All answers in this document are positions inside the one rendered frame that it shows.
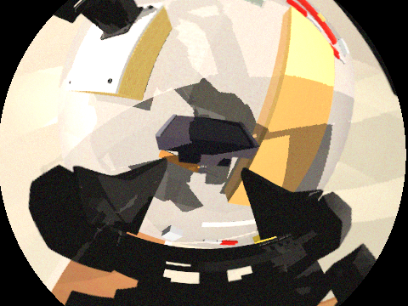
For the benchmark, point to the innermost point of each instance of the brown-handled awl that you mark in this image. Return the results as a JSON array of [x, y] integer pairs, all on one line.
[[175, 159]]

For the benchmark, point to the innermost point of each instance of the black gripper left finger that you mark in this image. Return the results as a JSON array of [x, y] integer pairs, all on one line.
[[130, 193]]

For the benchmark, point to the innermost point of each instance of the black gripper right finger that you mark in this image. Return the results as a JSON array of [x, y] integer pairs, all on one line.
[[271, 204]]

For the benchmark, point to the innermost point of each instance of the white flat strip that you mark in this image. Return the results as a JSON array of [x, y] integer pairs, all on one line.
[[227, 224]]

